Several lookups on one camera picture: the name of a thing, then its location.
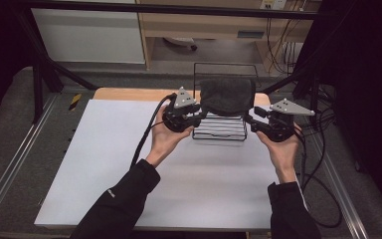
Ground white cabinet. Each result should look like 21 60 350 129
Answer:
30 7 146 65

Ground black curtain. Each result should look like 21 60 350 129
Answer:
0 0 36 137
321 0 382 215

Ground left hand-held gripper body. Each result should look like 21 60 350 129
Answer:
162 87 202 133

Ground aluminium rail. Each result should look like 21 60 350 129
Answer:
307 131 370 239
0 94 60 227

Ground white power strip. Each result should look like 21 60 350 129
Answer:
260 0 288 11

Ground white chair base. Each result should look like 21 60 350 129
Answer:
162 36 199 52

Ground right hand-held gripper black cable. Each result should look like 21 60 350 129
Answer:
292 127 343 229

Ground black wire rack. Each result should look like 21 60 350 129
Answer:
191 62 262 142

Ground light wooden desk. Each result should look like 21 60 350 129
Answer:
135 0 322 73

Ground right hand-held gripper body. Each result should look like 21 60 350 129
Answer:
261 98 316 143

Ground hanging cables under desk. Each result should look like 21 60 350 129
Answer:
265 17 300 76

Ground person's right hand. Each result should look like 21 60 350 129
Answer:
255 122 303 185

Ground yellow black tape marker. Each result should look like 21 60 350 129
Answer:
68 93 83 112

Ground wooden table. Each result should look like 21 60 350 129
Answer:
93 87 272 107

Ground dark grey towel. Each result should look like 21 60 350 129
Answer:
199 78 257 118

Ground black metal frame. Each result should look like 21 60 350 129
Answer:
12 0 357 131

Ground white table mat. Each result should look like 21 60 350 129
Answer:
34 99 307 232

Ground bundle of black floor cables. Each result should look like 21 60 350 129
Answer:
297 82 338 192

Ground hand-held gripper black cable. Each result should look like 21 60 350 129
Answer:
129 92 178 169
292 127 343 229

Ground person's left hand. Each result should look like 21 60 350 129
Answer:
145 106 195 169

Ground left hand-held gripper black cable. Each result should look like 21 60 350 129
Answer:
129 92 178 169

